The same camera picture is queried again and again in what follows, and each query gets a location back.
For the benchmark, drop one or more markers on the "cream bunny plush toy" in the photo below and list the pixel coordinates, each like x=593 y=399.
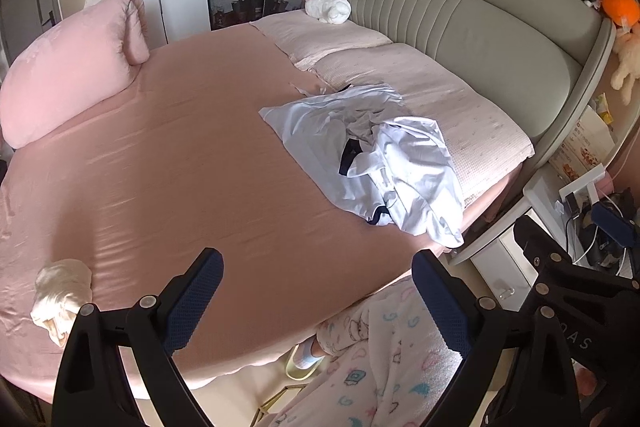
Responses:
x=627 y=57

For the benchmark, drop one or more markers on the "printed paper bag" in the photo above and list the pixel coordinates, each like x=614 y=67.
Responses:
x=582 y=142

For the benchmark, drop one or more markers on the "white bedside table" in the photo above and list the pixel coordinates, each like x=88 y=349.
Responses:
x=500 y=257

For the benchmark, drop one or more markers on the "person's foot white sock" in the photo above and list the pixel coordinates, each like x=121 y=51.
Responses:
x=307 y=354

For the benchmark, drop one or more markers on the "large orange plush toy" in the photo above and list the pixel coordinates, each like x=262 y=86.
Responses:
x=620 y=4

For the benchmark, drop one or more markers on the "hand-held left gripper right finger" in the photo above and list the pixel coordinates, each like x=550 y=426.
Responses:
x=440 y=302

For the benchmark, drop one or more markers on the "white power strip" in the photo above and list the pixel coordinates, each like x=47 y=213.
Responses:
x=575 y=189

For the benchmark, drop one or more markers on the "pink round bed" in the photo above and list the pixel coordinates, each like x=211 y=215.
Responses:
x=175 y=182

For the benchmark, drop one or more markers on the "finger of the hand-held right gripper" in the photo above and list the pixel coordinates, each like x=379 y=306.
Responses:
x=542 y=267
x=612 y=222

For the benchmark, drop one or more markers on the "yellow slipper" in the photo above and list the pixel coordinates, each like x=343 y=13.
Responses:
x=300 y=372

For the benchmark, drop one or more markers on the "grey padded headboard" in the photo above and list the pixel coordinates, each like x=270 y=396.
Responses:
x=475 y=22

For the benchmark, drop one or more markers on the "white t-shirt navy trim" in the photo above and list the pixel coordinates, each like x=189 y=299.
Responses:
x=310 y=147

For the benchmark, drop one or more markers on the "large pink pillow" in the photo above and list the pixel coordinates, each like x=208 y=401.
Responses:
x=65 y=67

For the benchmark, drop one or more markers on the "cream folded garment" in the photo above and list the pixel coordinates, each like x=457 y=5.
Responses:
x=62 y=292

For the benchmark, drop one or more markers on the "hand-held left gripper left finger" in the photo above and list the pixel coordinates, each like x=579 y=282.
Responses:
x=200 y=292

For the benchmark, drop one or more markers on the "shiny white satin garment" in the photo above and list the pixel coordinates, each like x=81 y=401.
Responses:
x=420 y=177

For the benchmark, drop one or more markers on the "white plush toy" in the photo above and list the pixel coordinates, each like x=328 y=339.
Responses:
x=327 y=7

